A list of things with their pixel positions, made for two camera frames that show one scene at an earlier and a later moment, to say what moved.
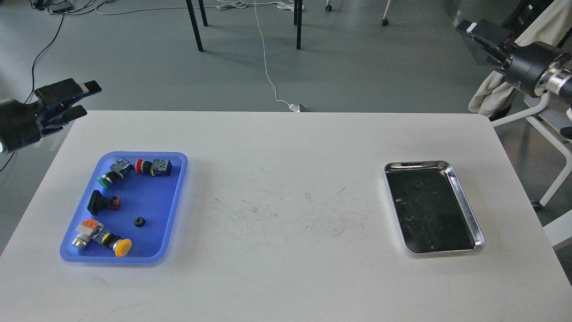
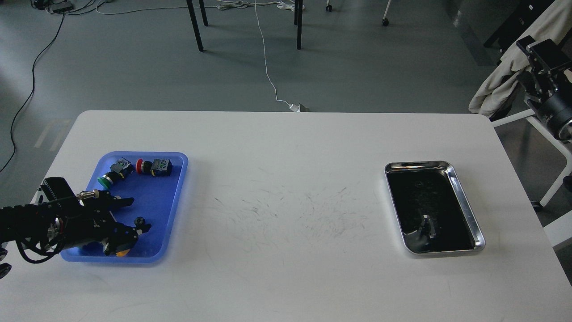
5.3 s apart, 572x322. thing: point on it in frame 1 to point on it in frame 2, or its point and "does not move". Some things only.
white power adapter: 294,108 does not move
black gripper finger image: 499,59 to 527,81
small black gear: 139,222 does not move
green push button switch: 122,169 does not move
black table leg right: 297,20 does not move
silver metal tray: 433,214 does not move
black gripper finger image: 489,33 to 546,56
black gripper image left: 19,123 to 89,218
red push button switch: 159,167 does not move
